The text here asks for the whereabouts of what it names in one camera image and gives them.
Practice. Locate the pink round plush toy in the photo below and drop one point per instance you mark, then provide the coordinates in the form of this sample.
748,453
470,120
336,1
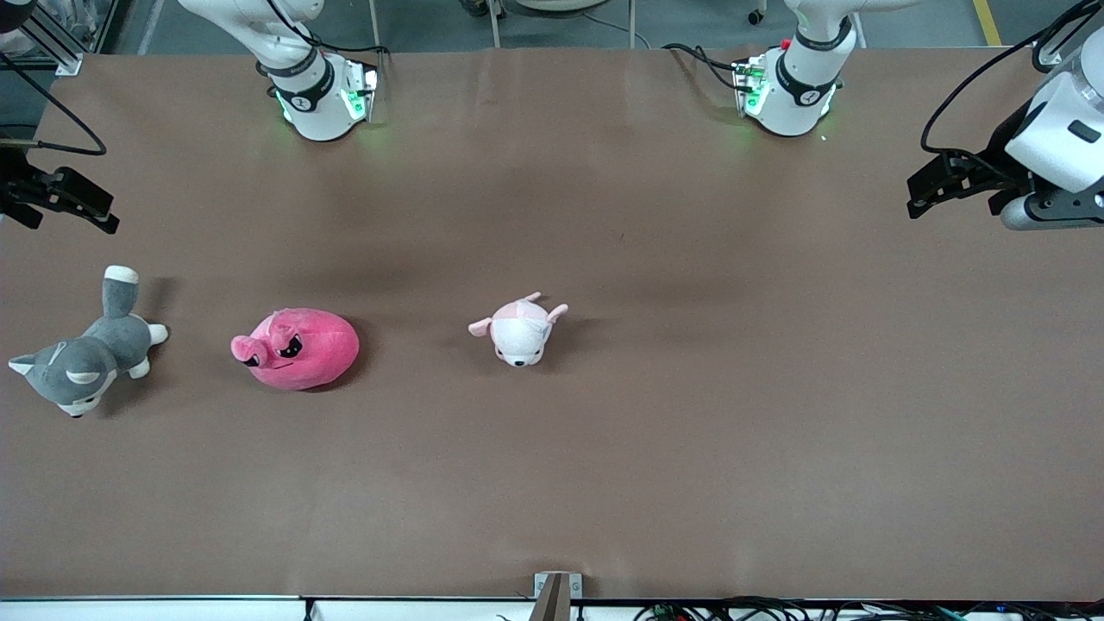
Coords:
306,349

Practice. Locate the grey and white plush husky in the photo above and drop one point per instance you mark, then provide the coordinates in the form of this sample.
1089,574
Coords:
90,358

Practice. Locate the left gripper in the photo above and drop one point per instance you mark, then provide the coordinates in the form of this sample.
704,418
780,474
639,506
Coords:
999,153

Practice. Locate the black chair caster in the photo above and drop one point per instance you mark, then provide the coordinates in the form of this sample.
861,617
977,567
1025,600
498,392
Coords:
758,13

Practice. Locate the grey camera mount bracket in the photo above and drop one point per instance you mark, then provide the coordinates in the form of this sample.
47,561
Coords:
556,595

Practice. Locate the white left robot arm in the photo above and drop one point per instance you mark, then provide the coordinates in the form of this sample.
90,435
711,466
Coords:
798,95

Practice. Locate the white and pink plush dog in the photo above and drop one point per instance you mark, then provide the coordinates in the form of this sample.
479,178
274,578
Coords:
520,335

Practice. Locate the aluminium extrusion profile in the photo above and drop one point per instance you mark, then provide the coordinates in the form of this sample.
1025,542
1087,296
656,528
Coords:
52,43

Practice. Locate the white stool with metal legs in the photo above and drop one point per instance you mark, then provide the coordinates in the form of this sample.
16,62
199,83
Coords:
561,3

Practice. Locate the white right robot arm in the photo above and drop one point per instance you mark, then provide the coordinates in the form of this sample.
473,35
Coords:
315,108

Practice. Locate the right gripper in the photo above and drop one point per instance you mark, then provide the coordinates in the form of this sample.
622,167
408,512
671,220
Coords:
19,188

